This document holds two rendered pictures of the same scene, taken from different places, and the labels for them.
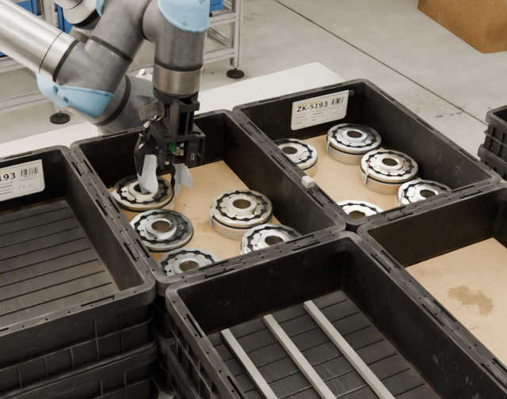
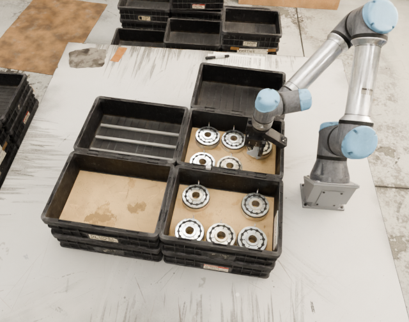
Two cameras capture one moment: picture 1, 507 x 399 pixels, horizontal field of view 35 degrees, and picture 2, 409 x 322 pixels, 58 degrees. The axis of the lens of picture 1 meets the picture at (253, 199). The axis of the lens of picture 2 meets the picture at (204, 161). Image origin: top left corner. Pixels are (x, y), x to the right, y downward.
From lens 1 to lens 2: 1.71 m
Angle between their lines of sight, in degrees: 80
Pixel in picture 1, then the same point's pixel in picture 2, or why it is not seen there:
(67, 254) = not seen: hidden behind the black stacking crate
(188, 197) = (254, 164)
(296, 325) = (169, 154)
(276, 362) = (160, 141)
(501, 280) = (135, 225)
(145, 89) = (327, 168)
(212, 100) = (381, 266)
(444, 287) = (148, 204)
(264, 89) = (386, 303)
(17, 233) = not seen: hidden behind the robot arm
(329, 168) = (243, 223)
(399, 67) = not seen: outside the picture
